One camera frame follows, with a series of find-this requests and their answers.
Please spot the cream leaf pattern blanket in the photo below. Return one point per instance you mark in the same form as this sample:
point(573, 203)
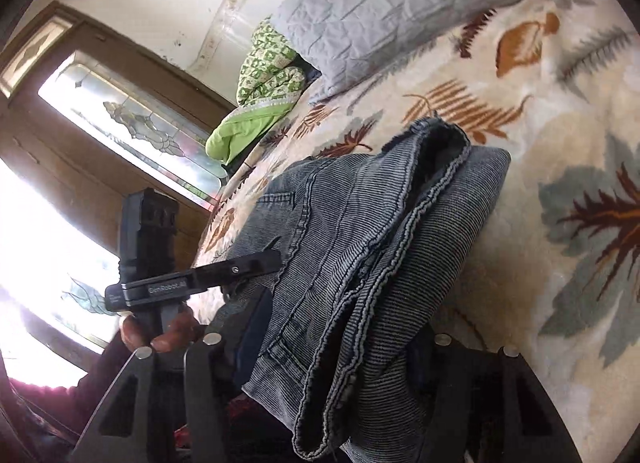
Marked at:
point(534, 353)

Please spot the grey denim pants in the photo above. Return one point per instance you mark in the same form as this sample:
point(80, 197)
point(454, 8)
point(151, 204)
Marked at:
point(371, 244)

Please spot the left hand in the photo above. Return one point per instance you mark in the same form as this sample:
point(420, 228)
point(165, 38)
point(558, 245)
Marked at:
point(181, 332)

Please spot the dark red left sleeve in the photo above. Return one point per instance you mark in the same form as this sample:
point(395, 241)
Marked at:
point(69, 409)

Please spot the green patterned quilt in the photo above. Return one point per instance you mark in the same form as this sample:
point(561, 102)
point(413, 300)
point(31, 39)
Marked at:
point(272, 78)

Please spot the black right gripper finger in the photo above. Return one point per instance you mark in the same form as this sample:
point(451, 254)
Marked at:
point(243, 323)

